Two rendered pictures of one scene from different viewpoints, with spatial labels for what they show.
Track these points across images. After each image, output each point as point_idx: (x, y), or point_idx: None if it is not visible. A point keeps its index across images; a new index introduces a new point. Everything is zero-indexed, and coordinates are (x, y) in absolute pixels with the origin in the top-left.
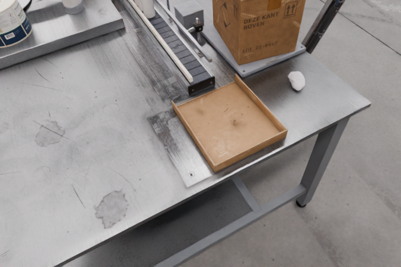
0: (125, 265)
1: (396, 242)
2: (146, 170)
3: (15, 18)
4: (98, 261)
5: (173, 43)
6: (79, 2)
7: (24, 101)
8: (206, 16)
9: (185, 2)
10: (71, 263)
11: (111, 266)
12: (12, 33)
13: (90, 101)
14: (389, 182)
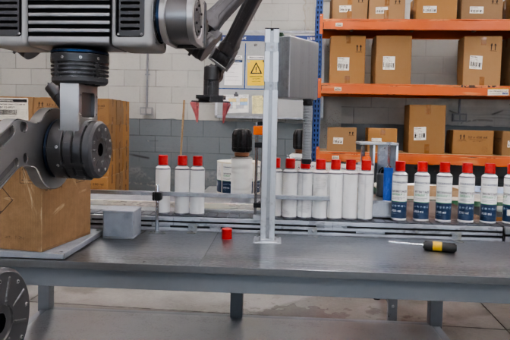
0: (37, 328)
1: None
2: None
3: (221, 173)
4: (61, 320)
5: (93, 211)
6: (232, 193)
7: (150, 199)
8: (119, 242)
9: (177, 242)
10: (80, 313)
11: (48, 323)
12: (217, 181)
13: (106, 206)
14: None
